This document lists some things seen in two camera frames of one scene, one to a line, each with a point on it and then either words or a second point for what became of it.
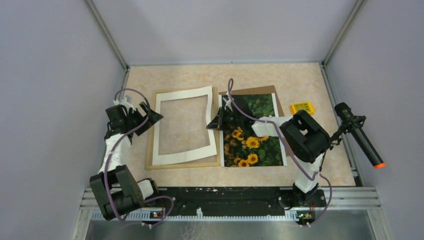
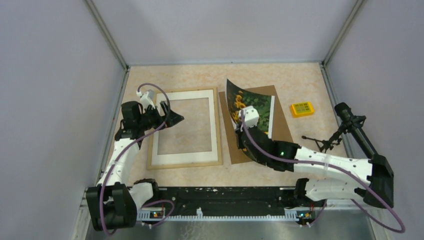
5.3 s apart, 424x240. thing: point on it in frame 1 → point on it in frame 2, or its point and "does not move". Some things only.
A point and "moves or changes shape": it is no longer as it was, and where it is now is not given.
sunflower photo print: (240, 147) moves or changes shape
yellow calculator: (306, 106) does not move
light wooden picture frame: (180, 139) does not move
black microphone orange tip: (356, 129) does not move
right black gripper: (218, 122) → (240, 145)
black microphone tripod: (354, 122) does not move
